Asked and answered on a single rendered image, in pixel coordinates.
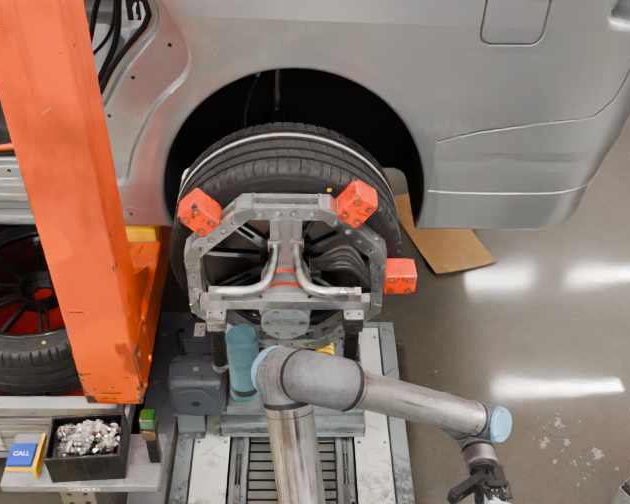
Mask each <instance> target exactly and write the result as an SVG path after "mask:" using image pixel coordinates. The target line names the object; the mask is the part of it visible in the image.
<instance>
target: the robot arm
mask: <svg viewBox="0 0 630 504"><path fill-rule="evenodd" d="M251 380H252V383H253V386H254V387H255V388H256V389H257V391H258V392H260V393H261V394H262V396H263V402H264V409H265V410H266V416H267V423H268V431H269V438H270V446H271V453H272V461H273V468H274V476H275V483H276V491H277V498H278V504H326V501H325V493H324V486H323V478H322V470H321V462H320V455H319V447H318V439H317V431H316V424H315V416H314V408H313V405H316V406H320V407H324V408H328V409H333V410H337V411H342V412H348V411H351V410H352V409H354V408H359V409H363V410H367V411H371V412H375V413H380V414H384V415H388V416H392V417H396V418H401V419H405V420H409V421H413V422H417V423H421V424H426V425H430V426H434V427H438V428H440V429H442V430H443V431H444V432H446V433H447V434H448V435H450V436H451V437H453V438H454V439H455V440H457V441H458V442H459V445H460V449H461V454H462V458H463V462H464V467H465V470H466V471H467V472H468V473H469V474H470V476H471V477H469V478H468V479H466V480H465V481H463V482H462V483H460V484H459V485H457V486H456V487H454V488H452V489H451V490H450V491H449V492H448V497H447V500H448V502H449V503H450V504H458V503H460V502H461V501H462V500H463V499H465V498H466V497H468V496H469V495H471V494H472V493H475V495H474V500H475V504H511V503H508V501H507V500H508V499H513V496H512V492H511V488H510V485H509V481H508V480H506V478H505V475H504V471H503V467H502V465H498V460H497V457H496V453H495V449H494V446H493V442H494V443H495V442H503V441H505V440H506V439H507V437H508V436H509V434H510V431H511V426H512V418H511V415H510V412H509V411H508V410H507V409H506V408H504V407H501V406H494V405H489V404H486V403H482V402H478V401H474V400H468V399H464V398H461V397H457V396H454V395H451V394H449V393H447V392H439V391H436V390H432V389H429V388H425V387H422V386H418V385H415V384H411V383H407V382H404V381H400V380H397V379H393V378H390V377H386V376H383V375H379V374H375V373H372V372H368V371H365V370H364V369H363V367H362V365H361V364H360V363H358V362H357V361H354V360H351V359H347V358H344V357H340V356H336V355H332V354H327V353H323V352H318V351H312V350H305V349H298V348H291V347H288V346H272V347H269V348H266V349H265V350H263V351H262V352H261V353H260V354H259V355H258V356H257V358H256V359H255V361H254V363H253V365H252V369H251ZM507 486H508V487H509V491H510V494H506V493H507V492H506V488H507Z"/></svg>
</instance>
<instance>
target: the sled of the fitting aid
mask: <svg viewBox="0 0 630 504"><path fill-rule="evenodd" d="M357 362H358V363H360V364H361V365H362V362H361V349H360V343H359V344H358V351H357ZM226 373H227V394H228V382H229V368H228V369H227V370H226ZM314 416H315V424H316V431H317V437H365V431H366V413H365V410H363V409H359V408H354V409H352V410H351V411H348V412H345V414H314ZM218 425H219V434H220V437H221V436H222V437H269V431H268V423H267V416H266V414H228V413H227V396H226V407H225V410H224V412H223V413H222V414H221V415H219V423H218Z"/></svg>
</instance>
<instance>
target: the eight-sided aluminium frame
mask: <svg viewBox="0 0 630 504"><path fill-rule="evenodd" d="M338 215H339V214H338V200H337V199H335V198H333V197H332V196H331V195H330V194H321V193H318V194H255V193H254V192H253V193H243V194H241V195H240V196H239V197H237V198H235V199H234V201H233V202H231V203H230V204H229V205H228V206H227V207H225V208H224V209H223V210H222V212H221V221H220V225H218V226H217V227H216V228H215V229H213V230H212V231H211V232H210V233H208V234H207V235H206V236H205V237H201V236H200V235H198V234H197V233H195V232H193V233H192V235H191V236H189V237H188V238H187V239H186V244H185V250H184V263H185V267H186V275H187V283H188V291H189V299H190V304H189V306H190V308H191V312H192V313H194V314H196V315H197V317H198V318H199V317H200V318H202V319H203V320H205V317H206V309H199V302H198V300H199V293H206V284H205V274H204V264H203V255H204V254H206V253H207V252H208V251H209V250H211V249H212V248H213V247H214V246H216V245H217V244H218V243H220V242H221V241H222V240H223V239H225V238H226V237H227V236H229V235H230V234H231V233H232V232H234V231H235V230H236V229H237V228H239V227H240V226H241V225H243V224H244V223H245V222H246V221H248V220H270V219H279V220H293V219H302V220H312V221H324V222H326V223H327V224H328V225H329V226H331V227H332V228H333V229H334V230H336V231H337V232H338V233H339V234H341V235H342V236H343V237H344V238H346V239H347V240H348V241H349V242H351V243H352V244H353V245H354V246H356V247H357V248H358V249H359V250H361V251H362V252H363V253H364V254H365V255H367V256H368V257H369V264H370V273H371V283H372V292H371V293H365V294H370V297H371V307H370V310H363V314H364V323H365V322H366V321H368V320H369V319H371V318H372V319H373V318H374V317H375V316H376V315H377V314H379V313H380V310H381V307H382V303H381V302H382V294H383V286H384V277H385V269H386V264H387V250H386V242H385V240H384V239H383V238H381V237H380V235H379V234H377V233H375V232H374V231H373V230H372V229H371V228H369V227H368V226H367V225H366V224H365V223H362V224H361V225H360V226H359V227H358V228H354V227H353V226H351V225H349V224H348V223H346V222H345V221H343V220H341V219H339V218H338ZM205 321H206V320H205ZM239 324H247V325H251V326H253V327H254V328H255V329H256V330H257V332H258V347H263V348H269V347H272V346H288V347H291V348H305V349H313V350H315V349H323V348H325V347H327V346H330V345H331V343H333V342H334V341H336V340H338V339H339V338H341V337H342V336H344V335H345V332H343V325H342V310H340V311H339V312H337V313H336V314H334V315H332V316H331V317H329V318H328V319H326V320H325V321H323V322H322V323H320V324H318V325H309V328H308V329H307V331H306V332H305V333H304V334H302V335H300V336H298V337H296V338H292V339H279V338H275V337H273V336H270V335H269V334H267V333H266V332H265V331H264V330H263V328H262V326H261V325H256V324H253V323H251V322H250V321H248V320H247V319H245V318H244V317H242V316H241V315H239V314H237V313H236V312H234V311H233V310H231V309H229V310H228V321H227V330H226V331H225V334H227V332H228V330H229V329H230V328H232V327H233V326H235V325H239Z"/></svg>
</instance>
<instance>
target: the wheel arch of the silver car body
mask: <svg viewBox="0 0 630 504"><path fill-rule="evenodd" d="M276 69H281V89H280V104H281V105H283V106H284V107H285V120H284V121H283V123H284V122H293V123H294V124H296V123H304V125H306V124H310V125H315V126H316V127H318V126H319V127H323V128H326V129H327V130H332V131H335V132H337V133H338V134H342V135H344V136H345V138H346V137H348V138H350V139H351V140H353V141H354V142H355V143H358V144H359V145H360V146H362V147H363V148H364V149H365V150H367V151H368V152H369V153H370V154H371V155H372V156H373V157H374V158H375V159H376V160H377V162H378V163H379V164H380V165H381V167H382V168H396V169H398V170H401V171H402V172H403V173H404V175H405V177H406V181H407V187H408V193H409V198H410V204H411V210H412V216H413V222H414V228H416V229H419V227H420V225H421V223H422V220H423V217H424V214H425V210H426V205H427V197H428V177H427V170H426V164H425V160H424V156H423V153H422V150H421V147H420V145H419V143H418V140H417V138H416V136H415V134H414V133H413V131H412V129H411V127H410V126H409V124H408V123H407V121H406V120H405V119H404V117H403V116H402V115H401V114H400V113H399V111H398V110H397V109H396V108H395V107H394V106H393V105H392V104H391V103H390V102H389V101H388V100H387V99H385V98H384V97H383V96H382V95H380V94H379V93H378V92H376V91H375V90H373V89H372V88H370V87H369V86H367V85H365V84H363V83H362V82H360V81H358V80H356V79H353V78H351V77H349V76H346V75H344V74H341V73H338V72H334V71H331V70H327V69H322V68H316V67H309V66H278V67H271V68H265V69H260V70H256V71H253V72H249V73H246V74H244V75H241V76H238V77H236V78H234V79H232V80H229V81H228V82H226V83H224V84H222V85H220V86H219V87H217V88H215V89H214V90H212V91H211V92H210V93H208V94H207V95H206V96H204V97H203V98H202V99H201V100H200V101H199V102H198V103H196V104H195V105H194V106H193V107H192V108H191V110H190V111H189V112H188V113H187V114H186V115H185V117H184V118H183V119H182V121H181V122H180V124H179V125H178V127H177V128H176V130H175V132H174V134H173V135H172V137H171V139H170V142H169V144H168V146H167V149H166V152H165V155H164V159H163V163H162V168H161V176H160V197H161V205H162V209H163V213H164V217H165V220H166V222H167V224H168V226H169V227H171V226H173V223H174V217H175V211H176V206H177V201H178V195H179V190H180V185H181V179H182V175H183V173H184V171H185V170H186V169H187V168H189V167H191V165H192V164H193V163H194V162H195V160H196V159H197V158H198V157H199V156H200V155H201V154H202V153H203V152H204V151H205V150H207V149H208V148H209V147H210V146H211V145H213V144H215V143H216V142H217V141H219V140H221V139H222V138H224V137H226V136H227V135H229V136H230V134H232V133H234V132H238V131H239V130H242V118H243V111H244V106H245V102H246V99H247V96H248V93H249V90H250V87H251V85H252V82H253V80H254V78H255V75H256V73H260V72H261V73H260V75H259V77H258V79H257V81H256V84H255V86H254V89H253V91H252V94H251V97H250V100H249V104H248V108H247V112H246V129H247V128H248V127H252V126H253V127H255V126H256V125H262V126H263V125H264V124H267V123H269V121H268V119H267V107H268V106H269V105H271V104H273V91H274V70H276Z"/></svg>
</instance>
